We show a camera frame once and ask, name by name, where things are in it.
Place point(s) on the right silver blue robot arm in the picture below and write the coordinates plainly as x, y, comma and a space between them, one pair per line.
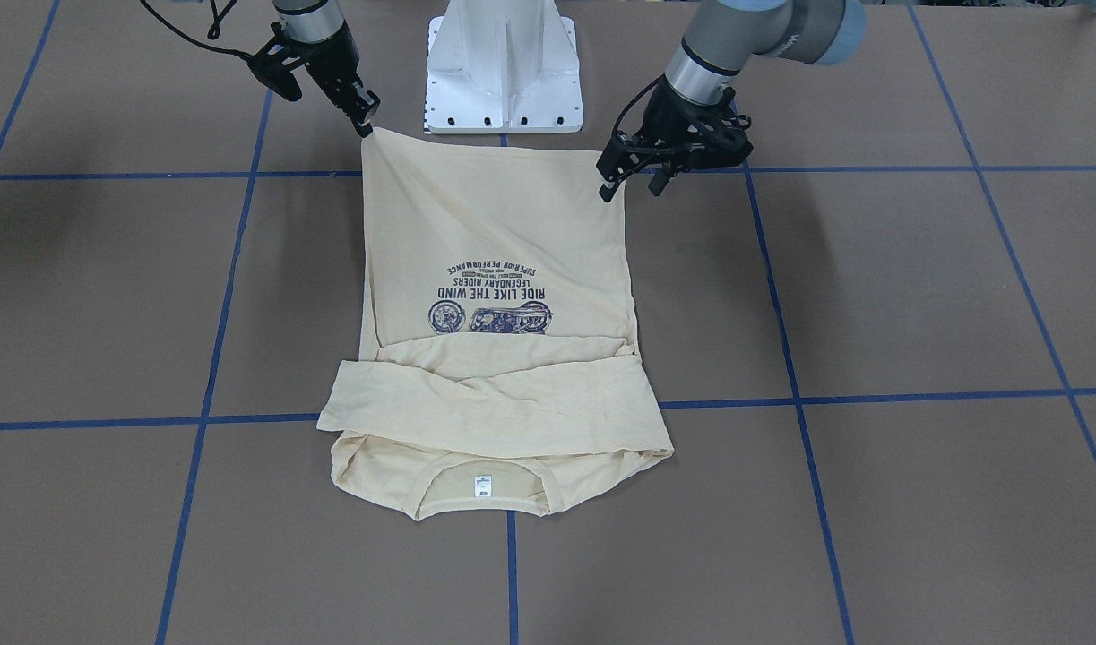
318, 35

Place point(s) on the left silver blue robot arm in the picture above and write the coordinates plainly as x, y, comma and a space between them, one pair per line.
723, 35

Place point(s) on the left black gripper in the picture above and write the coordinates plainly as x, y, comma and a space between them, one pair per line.
668, 109

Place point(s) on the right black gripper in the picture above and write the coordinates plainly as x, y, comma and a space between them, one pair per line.
329, 61

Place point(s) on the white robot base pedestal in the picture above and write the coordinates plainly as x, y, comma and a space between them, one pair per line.
503, 67

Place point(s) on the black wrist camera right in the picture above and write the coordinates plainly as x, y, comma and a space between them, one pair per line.
274, 65

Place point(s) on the cream long-sleeve printed shirt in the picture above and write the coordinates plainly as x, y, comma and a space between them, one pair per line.
498, 365

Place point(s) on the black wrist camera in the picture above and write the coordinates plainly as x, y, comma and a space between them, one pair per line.
274, 65
715, 142

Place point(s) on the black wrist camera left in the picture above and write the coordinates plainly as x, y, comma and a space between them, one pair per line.
715, 142

